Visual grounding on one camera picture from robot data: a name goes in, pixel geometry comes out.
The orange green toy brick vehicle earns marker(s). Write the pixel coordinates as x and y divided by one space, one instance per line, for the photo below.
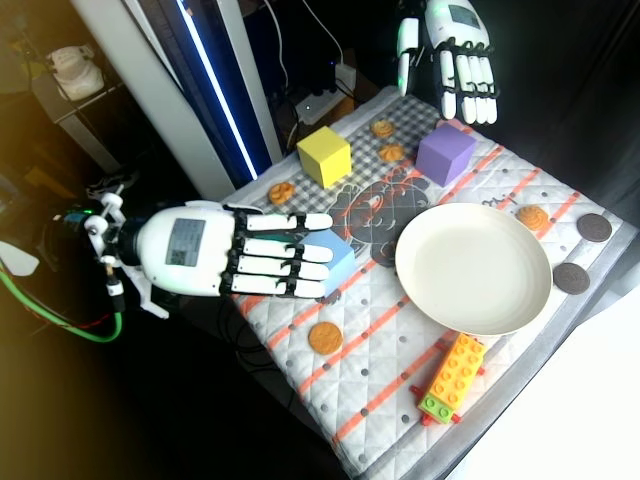
457 372

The grey quilt with bear print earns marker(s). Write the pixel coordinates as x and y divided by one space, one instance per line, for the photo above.
370 360

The cream round plate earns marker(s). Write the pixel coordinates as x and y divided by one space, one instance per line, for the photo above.
472 267

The round tan biscuit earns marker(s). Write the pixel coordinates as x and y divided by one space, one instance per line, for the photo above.
325 338

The black curtain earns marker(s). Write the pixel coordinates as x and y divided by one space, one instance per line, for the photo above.
575 75

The pretzel-shaped cookie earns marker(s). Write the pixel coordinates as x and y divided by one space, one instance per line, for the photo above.
282 193

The orange swirl cookie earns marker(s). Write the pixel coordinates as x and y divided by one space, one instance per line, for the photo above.
391 153
532 218

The grey shelf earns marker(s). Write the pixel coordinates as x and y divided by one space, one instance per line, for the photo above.
85 120

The dark chocolate sandwich cookie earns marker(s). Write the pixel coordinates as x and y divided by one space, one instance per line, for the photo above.
594 227
571 278

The purple foam cube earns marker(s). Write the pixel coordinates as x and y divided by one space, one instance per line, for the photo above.
442 150

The white power strip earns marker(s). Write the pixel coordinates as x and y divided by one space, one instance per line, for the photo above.
315 107

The white plug adapter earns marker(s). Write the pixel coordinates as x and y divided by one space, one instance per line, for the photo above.
345 76

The yellow foam cube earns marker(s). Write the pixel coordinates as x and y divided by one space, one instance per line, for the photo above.
322 155

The blue foam cube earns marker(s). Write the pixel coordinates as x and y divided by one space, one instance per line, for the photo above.
340 260

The white post with blue light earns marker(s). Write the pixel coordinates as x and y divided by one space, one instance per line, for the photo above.
165 100

